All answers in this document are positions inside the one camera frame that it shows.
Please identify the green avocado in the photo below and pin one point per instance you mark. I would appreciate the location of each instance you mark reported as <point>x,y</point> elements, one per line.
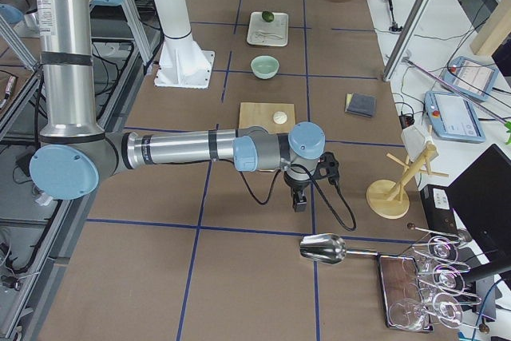
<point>268,16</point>

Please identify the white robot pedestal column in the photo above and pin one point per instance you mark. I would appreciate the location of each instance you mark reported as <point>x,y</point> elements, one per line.
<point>182,63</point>

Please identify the grey folded cloth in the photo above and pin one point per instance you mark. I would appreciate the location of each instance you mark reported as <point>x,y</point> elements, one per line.
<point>360,104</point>

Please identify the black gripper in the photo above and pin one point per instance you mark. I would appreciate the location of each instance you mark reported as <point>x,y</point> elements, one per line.
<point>297,188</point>

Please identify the far teach pendant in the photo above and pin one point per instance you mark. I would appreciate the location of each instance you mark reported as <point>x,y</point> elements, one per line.
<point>471,77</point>

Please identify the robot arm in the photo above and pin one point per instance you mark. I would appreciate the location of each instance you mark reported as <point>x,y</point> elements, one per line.
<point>76,154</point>

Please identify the metal scoop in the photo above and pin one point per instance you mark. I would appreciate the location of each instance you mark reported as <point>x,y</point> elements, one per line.
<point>329,248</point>

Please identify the light green bowl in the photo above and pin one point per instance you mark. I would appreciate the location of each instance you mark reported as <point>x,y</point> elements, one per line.
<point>264,67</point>

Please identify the wooden mug tree stand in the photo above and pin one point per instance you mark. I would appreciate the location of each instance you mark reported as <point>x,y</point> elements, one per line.
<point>388,198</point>

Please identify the wooden cutting board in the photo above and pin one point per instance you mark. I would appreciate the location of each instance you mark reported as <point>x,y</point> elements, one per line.
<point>260,114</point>

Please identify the white ceramic soup spoon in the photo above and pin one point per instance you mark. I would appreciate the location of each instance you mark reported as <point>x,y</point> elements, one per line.
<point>264,34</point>

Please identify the wine glass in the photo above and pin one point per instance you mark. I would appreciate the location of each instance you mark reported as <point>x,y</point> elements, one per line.
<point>442,278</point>
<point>411,315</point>
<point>437,250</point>

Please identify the black monitor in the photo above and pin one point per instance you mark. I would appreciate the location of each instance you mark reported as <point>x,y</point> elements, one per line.
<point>481,198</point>

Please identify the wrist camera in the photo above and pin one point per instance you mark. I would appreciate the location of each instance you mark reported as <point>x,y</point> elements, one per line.
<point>328,168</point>

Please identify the white steamed bun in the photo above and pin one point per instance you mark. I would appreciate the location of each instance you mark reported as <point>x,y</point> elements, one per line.
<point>279,117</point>

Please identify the near teach pendant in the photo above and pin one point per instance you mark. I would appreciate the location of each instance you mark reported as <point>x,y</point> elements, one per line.
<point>452,117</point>

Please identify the teach pendant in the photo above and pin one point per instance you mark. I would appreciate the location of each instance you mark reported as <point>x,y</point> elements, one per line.
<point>471,77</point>
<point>452,117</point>

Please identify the black glass rack tray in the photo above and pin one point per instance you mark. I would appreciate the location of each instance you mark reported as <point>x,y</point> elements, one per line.
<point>398,281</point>

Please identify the aluminium frame post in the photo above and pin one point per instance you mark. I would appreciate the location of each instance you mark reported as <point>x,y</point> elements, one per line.
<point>403,41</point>

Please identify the white bear serving tray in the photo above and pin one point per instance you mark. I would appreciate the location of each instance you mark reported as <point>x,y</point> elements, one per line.
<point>278,26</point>

